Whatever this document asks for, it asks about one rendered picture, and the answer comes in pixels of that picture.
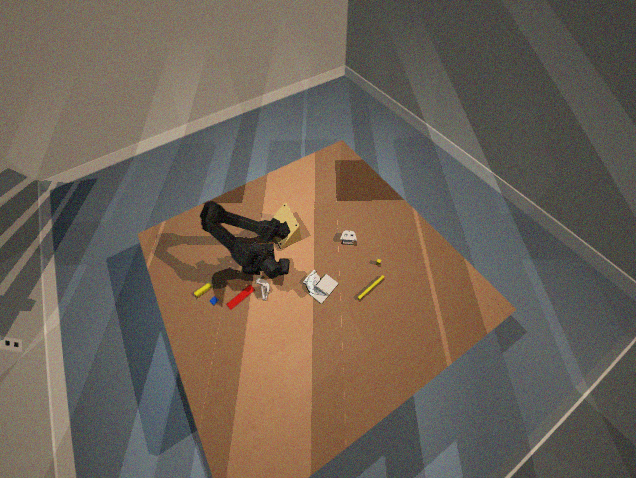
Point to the red curved bar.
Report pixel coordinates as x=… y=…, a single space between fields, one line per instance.
x=235 y=301

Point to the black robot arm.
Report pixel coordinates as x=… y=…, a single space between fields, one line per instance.
x=242 y=252

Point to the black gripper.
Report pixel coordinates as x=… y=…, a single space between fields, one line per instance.
x=284 y=263

